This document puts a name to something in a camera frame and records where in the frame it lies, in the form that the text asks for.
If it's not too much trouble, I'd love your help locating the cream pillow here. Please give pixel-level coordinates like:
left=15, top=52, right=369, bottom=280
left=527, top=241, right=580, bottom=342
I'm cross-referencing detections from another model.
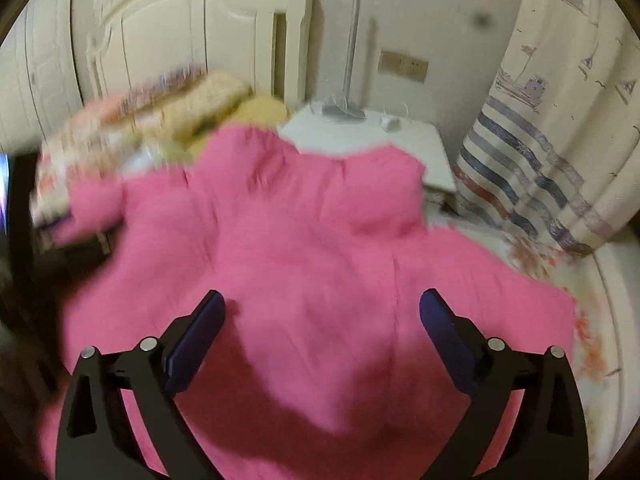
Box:
left=157, top=71, right=253, bottom=143

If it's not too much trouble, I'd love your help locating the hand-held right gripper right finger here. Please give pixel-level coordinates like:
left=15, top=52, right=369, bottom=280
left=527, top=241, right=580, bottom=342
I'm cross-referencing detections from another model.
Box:
left=419, top=288, right=591, bottom=480

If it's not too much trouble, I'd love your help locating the beige wall socket plate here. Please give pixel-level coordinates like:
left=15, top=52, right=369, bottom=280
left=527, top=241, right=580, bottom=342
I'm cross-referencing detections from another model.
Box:
left=377, top=50, right=430, bottom=83

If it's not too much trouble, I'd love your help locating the floral bed sheet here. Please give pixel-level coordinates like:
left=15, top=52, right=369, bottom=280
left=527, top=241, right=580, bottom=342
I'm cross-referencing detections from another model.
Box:
left=425, top=195, right=626, bottom=391

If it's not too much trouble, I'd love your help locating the white nightstand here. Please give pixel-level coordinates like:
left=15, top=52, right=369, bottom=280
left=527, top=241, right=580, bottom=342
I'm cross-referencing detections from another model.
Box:
left=277, top=102, right=457, bottom=193

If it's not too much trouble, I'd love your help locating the white panelled wardrobe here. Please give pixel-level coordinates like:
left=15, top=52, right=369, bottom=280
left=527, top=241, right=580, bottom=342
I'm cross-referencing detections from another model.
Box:
left=0, top=0, right=96, bottom=136

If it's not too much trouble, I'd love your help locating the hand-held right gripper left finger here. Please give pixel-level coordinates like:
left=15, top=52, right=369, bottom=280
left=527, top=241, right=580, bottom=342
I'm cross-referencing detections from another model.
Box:
left=52, top=290, right=226, bottom=480

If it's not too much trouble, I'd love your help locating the grey desk lamp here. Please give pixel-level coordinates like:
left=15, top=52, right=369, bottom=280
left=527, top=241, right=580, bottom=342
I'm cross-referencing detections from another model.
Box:
left=320, top=0, right=368, bottom=121

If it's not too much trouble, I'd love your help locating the yellow pillow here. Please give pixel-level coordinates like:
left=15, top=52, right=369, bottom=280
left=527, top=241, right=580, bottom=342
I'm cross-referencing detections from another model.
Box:
left=190, top=96, right=291, bottom=153

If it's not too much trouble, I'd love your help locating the floral quilt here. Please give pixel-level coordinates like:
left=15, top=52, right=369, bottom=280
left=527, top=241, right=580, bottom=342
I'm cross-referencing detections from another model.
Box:
left=30, top=102, right=146, bottom=228

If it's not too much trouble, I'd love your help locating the cream wooden headboard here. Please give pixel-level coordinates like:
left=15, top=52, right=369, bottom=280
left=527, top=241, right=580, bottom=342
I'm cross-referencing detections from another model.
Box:
left=70, top=0, right=313, bottom=111

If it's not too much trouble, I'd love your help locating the pink pillow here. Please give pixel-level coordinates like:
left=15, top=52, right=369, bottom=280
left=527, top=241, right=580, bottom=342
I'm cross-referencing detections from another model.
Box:
left=40, top=125, right=576, bottom=480

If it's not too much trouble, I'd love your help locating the striped printed curtain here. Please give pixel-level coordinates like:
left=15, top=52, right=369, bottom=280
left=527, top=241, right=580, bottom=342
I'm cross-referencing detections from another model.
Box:
left=454, top=0, right=640, bottom=257

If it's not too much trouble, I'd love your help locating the patterned round cushion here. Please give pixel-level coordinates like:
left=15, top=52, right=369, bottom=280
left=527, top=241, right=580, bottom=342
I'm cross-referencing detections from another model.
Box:
left=107, top=65, right=208, bottom=121

